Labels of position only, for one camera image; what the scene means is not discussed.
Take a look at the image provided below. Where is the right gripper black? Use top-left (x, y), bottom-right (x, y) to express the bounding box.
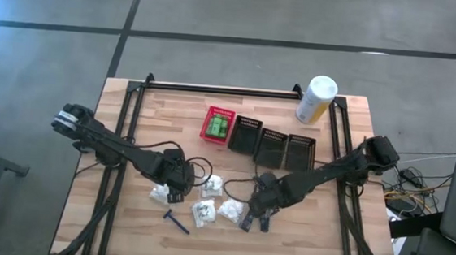
top-left (237, 180), bottom-right (290, 236)

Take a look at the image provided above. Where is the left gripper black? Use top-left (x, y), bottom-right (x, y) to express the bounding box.
top-left (159, 158), bottom-right (198, 206)

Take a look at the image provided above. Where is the clear bag of white toiletries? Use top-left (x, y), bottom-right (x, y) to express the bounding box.
top-left (200, 174), bottom-right (225, 200)
top-left (148, 182), bottom-right (172, 205)

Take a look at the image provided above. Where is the blue disposable razor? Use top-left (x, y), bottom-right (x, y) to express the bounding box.
top-left (161, 208), bottom-right (192, 236)

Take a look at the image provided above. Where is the clear bag of cotton balls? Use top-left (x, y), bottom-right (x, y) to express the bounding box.
top-left (215, 197), bottom-right (246, 225)

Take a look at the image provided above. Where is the clear bag with black lettering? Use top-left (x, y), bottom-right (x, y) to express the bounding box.
top-left (189, 197), bottom-right (218, 230)

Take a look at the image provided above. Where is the green travel bottle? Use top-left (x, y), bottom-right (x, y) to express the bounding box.
top-left (212, 115), bottom-right (223, 139)
top-left (219, 116), bottom-right (230, 140)
top-left (205, 115), bottom-right (217, 139)

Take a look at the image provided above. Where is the red plastic slotted basket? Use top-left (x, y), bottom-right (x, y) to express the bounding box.
top-left (198, 104), bottom-right (237, 147)

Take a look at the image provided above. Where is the black plastic slotted basket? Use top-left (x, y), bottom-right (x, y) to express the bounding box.
top-left (284, 133), bottom-right (318, 173)
top-left (226, 114), bottom-right (265, 156)
top-left (252, 127), bottom-right (290, 171)

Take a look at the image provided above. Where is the white and yellow wipes canister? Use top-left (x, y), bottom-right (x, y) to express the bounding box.
top-left (293, 73), bottom-right (340, 127)

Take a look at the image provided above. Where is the black power brick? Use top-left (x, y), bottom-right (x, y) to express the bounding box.
top-left (385, 197), bottom-right (415, 218)

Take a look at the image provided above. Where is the black flat bar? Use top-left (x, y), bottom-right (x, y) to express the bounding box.
top-left (385, 207), bottom-right (445, 243)

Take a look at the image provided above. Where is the black power adapter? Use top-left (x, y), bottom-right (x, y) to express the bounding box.
top-left (398, 168), bottom-right (424, 189)

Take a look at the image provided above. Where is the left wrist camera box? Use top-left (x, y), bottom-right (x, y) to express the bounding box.
top-left (163, 147), bottom-right (187, 166)

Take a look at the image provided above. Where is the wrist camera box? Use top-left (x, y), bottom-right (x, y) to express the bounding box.
top-left (163, 147), bottom-right (187, 166)
top-left (257, 171), bottom-right (279, 189)

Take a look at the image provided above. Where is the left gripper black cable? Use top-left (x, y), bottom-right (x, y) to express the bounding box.
top-left (185, 155), bottom-right (215, 189)

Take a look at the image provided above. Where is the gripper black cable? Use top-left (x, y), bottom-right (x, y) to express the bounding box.
top-left (185, 155), bottom-right (215, 189)
top-left (220, 175), bottom-right (258, 205)

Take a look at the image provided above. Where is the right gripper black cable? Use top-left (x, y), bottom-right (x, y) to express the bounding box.
top-left (220, 175), bottom-right (258, 205)

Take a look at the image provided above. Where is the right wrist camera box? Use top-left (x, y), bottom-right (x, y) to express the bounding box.
top-left (257, 171), bottom-right (279, 189)

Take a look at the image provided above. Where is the black metal table frame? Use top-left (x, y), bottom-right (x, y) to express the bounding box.
top-left (54, 65), bottom-right (410, 255)

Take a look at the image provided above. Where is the yellow floor cable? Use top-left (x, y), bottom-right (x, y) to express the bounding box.
top-left (383, 179), bottom-right (452, 206)

